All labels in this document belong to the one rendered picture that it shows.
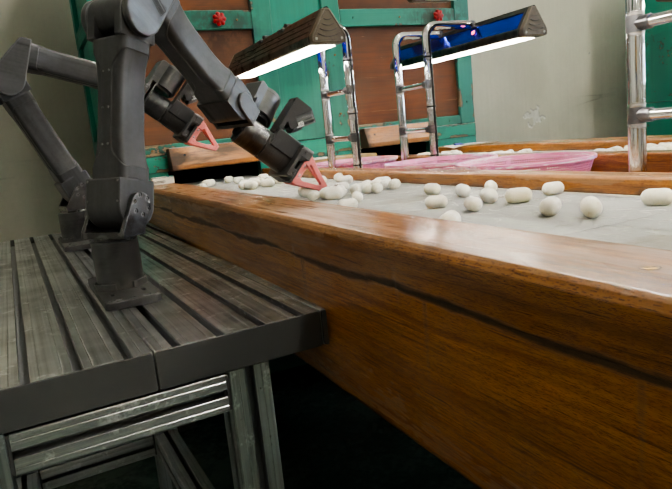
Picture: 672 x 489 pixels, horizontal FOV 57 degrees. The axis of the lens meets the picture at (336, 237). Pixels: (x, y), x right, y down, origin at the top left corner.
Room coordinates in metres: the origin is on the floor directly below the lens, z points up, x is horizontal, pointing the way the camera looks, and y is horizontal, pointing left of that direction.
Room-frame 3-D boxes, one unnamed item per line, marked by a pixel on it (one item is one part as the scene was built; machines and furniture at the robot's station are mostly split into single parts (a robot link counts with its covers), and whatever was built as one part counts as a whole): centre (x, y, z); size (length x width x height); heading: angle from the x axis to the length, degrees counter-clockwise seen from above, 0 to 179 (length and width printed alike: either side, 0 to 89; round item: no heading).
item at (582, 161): (1.22, -0.38, 0.72); 0.27 x 0.27 x 0.10
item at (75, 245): (1.38, 0.58, 0.71); 0.20 x 0.07 x 0.08; 27
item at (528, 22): (1.84, -0.40, 1.08); 0.62 x 0.08 x 0.07; 25
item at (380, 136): (2.26, -0.27, 0.83); 0.30 x 0.06 x 0.07; 115
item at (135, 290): (0.85, 0.30, 0.71); 0.20 x 0.07 x 0.08; 27
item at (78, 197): (1.39, 0.57, 0.77); 0.09 x 0.06 x 0.06; 35
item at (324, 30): (1.60, 0.10, 1.08); 0.62 x 0.08 x 0.07; 25
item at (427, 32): (1.80, -0.33, 0.90); 0.20 x 0.19 x 0.45; 25
